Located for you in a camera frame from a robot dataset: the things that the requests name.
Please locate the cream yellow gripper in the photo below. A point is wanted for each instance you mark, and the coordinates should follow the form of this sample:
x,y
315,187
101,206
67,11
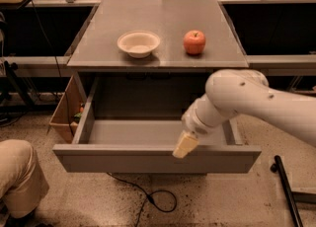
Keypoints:
x,y
194,122

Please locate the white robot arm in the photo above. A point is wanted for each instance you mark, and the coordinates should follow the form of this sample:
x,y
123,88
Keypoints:
x,y
230,92

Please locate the grey drawer cabinet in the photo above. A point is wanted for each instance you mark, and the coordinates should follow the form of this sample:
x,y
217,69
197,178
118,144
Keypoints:
x,y
98,54

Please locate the black metal stand leg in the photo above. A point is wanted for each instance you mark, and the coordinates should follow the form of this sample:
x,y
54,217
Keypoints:
x,y
277,167

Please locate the red apple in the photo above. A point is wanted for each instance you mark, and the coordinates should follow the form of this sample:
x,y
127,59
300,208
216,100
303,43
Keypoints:
x,y
194,42

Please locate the white paper bowl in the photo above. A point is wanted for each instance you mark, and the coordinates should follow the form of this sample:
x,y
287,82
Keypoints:
x,y
138,44

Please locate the cardboard box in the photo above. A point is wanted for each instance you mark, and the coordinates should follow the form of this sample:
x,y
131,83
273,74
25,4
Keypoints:
x,y
63,120

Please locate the person's beige trouser leg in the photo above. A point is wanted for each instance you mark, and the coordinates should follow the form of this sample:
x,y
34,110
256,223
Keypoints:
x,y
22,181

